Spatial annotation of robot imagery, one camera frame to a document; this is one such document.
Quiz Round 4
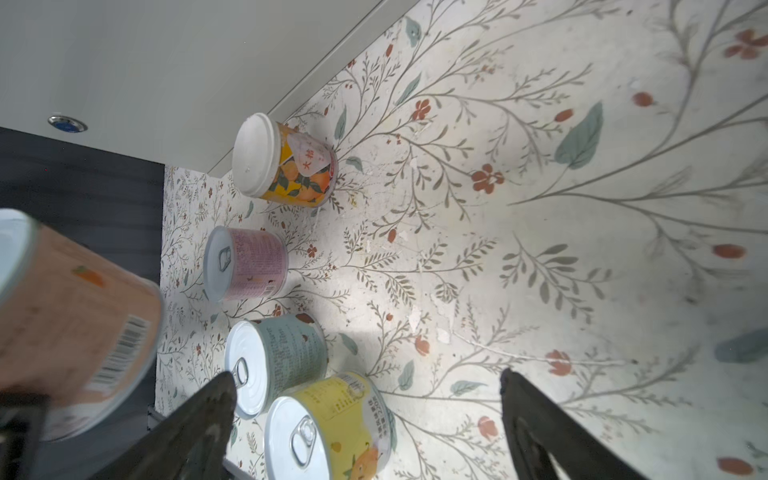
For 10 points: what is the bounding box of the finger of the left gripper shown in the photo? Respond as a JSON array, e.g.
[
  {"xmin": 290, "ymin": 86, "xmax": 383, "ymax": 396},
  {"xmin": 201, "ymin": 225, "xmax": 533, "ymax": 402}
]
[{"xmin": 1, "ymin": 392, "xmax": 50, "ymax": 480}]

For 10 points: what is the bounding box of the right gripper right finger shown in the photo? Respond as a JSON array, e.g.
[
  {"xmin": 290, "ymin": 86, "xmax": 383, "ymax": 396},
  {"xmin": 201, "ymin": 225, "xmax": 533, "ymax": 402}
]
[{"xmin": 500, "ymin": 368, "xmax": 643, "ymax": 479}]

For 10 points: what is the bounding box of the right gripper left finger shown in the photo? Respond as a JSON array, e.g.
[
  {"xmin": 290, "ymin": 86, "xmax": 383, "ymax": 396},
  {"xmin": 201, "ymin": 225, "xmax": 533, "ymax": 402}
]
[{"xmin": 92, "ymin": 371, "xmax": 237, "ymax": 479}]

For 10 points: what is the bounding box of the orange label can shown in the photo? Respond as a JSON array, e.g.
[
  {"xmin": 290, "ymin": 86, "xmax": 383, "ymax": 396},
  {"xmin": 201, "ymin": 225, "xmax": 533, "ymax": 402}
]
[{"xmin": 1, "ymin": 209, "xmax": 165, "ymax": 442}]

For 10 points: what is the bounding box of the green label can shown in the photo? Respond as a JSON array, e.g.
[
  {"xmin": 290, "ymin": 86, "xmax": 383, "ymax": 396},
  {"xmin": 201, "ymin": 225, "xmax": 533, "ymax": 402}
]
[{"xmin": 225, "ymin": 313, "xmax": 328, "ymax": 419}]

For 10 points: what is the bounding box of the yellow label can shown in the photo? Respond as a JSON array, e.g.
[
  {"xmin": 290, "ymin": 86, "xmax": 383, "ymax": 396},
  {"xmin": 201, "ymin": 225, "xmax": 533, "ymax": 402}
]
[{"xmin": 264, "ymin": 372, "xmax": 394, "ymax": 480}]

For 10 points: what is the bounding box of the pink label can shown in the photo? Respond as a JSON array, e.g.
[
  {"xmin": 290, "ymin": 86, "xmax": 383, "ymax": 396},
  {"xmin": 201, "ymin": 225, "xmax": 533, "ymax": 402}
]
[{"xmin": 203, "ymin": 226, "xmax": 288, "ymax": 302}]

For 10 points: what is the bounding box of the floral patterned mat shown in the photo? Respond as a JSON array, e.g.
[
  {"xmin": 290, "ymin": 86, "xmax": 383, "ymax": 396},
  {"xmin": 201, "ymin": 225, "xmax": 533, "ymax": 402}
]
[{"xmin": 155, "ymin": 1, "xmax": 767, "ymax": 479}]

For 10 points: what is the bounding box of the orange fruit can white lid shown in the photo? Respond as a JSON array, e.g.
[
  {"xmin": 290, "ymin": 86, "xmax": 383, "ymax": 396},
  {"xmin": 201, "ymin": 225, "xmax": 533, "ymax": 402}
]
[{"xmin": 232, "ymin": 113, "xmax": 338, "ymax": 208}]

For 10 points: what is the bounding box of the grey metal cabinet box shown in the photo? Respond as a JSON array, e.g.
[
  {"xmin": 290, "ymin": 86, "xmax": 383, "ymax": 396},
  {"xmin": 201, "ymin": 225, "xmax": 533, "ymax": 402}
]
[{"xmin": 1, "ymin": 1, "xmax": 411, "ymax": 176}]

